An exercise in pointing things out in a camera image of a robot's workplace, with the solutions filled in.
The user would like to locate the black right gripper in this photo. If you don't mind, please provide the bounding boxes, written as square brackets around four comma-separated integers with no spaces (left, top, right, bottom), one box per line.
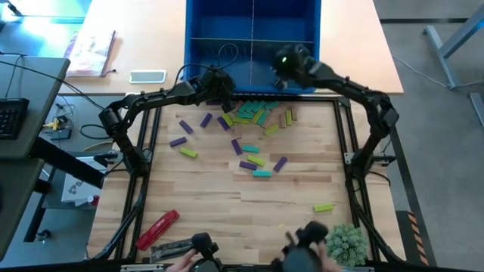
[274,52,317,91]

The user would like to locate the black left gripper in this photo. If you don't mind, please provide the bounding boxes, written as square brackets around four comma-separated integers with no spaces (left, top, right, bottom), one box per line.
[201,68,239,114]

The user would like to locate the blue plastic bin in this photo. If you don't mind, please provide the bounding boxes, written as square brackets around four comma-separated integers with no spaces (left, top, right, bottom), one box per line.
[183,0,322,95]

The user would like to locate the white-framed smartphone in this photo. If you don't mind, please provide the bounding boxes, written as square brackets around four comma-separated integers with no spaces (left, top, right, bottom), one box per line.
[129,69,167,85]

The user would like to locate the grey metal stand leg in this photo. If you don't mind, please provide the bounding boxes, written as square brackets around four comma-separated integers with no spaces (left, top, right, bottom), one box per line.
[423,3,484,129]

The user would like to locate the person's left hand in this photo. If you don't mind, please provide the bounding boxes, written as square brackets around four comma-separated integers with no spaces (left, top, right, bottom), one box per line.
[166,248,197,272]

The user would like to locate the black small box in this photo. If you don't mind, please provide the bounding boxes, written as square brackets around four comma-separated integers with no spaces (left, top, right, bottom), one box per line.
[51,128,73,141]

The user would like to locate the green artificial plant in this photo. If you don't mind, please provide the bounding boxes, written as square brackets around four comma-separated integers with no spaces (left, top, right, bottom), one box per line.
[324,223,369,267]

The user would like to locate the yellow connector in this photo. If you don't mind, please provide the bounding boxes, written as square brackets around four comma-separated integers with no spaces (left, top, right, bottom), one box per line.
[43,115,69,131]

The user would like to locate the black desk beam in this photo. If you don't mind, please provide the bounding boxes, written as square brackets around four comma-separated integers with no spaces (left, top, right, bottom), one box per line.
[28,141,106,190]

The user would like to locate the grey side desk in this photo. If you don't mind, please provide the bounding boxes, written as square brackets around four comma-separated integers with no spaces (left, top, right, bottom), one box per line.
[0,54,72,261]

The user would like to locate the black keyboard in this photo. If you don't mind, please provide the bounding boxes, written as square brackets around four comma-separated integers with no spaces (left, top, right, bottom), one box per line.
[0,97,31,141]

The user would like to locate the black caster wheel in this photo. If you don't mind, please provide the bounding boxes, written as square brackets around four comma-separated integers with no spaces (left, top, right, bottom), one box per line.
[33,228,53,243]

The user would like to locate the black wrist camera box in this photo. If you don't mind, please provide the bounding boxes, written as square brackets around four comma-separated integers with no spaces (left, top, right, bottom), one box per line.
[272,43,303,76]
[187,74,208,95]

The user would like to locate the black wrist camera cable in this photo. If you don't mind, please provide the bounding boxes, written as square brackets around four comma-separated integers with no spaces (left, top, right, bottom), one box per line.
[172,42,240,94]

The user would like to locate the grey floor cable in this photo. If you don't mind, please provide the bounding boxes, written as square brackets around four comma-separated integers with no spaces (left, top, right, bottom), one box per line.
[391,54,484,91]

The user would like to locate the red tool handle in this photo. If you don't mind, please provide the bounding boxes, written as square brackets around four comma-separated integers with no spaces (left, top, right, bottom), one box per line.
[135,209,181,252]

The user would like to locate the black coiled cable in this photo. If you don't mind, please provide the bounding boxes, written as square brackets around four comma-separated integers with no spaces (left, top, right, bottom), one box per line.
[79,124,111,143]

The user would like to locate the black desk cable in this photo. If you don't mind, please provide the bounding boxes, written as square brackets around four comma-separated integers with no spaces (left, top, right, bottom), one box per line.
[0,58,105,110]

